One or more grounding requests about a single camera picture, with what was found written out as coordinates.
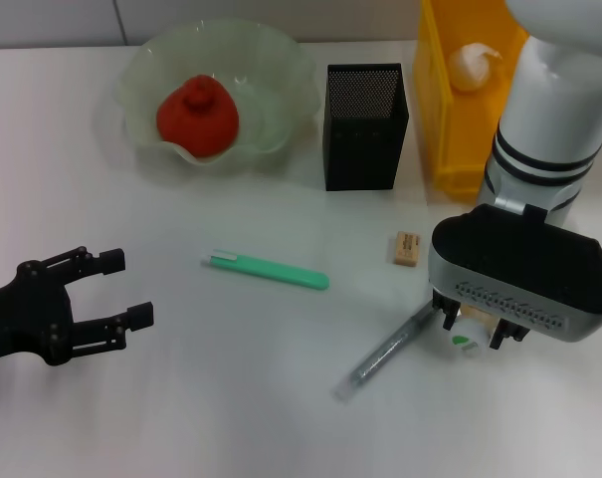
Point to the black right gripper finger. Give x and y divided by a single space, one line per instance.
508 331
450 313

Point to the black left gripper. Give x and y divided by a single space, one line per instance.
27 313

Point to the clear green-label plastic bottle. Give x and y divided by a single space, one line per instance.
467 338

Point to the red-orange orange fruit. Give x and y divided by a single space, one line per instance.
196 119

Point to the white paper ball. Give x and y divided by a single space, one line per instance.
472 67

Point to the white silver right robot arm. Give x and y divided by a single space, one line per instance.
554 99

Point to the tan eraser block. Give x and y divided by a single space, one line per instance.
406 248

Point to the grey marker pen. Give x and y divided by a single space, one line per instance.
380 356

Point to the black mesh pen holder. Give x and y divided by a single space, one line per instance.
360 149

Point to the pale green glass fruit bowl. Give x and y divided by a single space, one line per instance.
270 74

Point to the yellow plastic storage bin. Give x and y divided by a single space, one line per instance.
460 149

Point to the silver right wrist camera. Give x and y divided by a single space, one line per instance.
519 249

